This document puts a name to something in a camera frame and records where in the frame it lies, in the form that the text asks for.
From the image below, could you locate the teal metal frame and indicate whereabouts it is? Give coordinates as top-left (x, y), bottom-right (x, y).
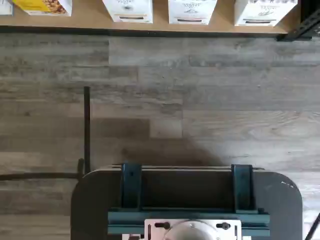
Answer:
top-left (107, 162), bottom-right (271, 237)

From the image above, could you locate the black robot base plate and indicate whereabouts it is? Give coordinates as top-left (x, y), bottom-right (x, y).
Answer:
top-left (70, 163), bottom-right (303, 240)

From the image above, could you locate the wooden shelf board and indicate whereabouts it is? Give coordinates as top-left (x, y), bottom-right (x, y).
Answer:
top-left (0, 0), bottom-right (302, 35)

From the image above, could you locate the white mounting plate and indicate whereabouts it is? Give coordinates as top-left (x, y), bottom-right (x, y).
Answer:
top-left (144, 218), bottom-right (243, 240)

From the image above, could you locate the white box green strip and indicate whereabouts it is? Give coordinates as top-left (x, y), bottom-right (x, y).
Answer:
top-left (234, 0), bottom-right (299, 27)

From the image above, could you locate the black floor cable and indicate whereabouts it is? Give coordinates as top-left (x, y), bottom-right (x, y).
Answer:
top-left (0, 86), bottom-right (91, 181)

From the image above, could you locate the white box pink strip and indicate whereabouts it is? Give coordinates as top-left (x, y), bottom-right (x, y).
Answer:
top-left (167, 0), bottom-right (218, 26)

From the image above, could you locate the yellow Purely Elizabeth box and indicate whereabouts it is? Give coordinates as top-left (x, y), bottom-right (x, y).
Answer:
top-left (11, 0), bottom-right (73, 17)

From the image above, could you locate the white box yellow strip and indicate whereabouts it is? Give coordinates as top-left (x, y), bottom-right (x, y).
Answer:
top-left (101, 0), bottom-right (154, 25)

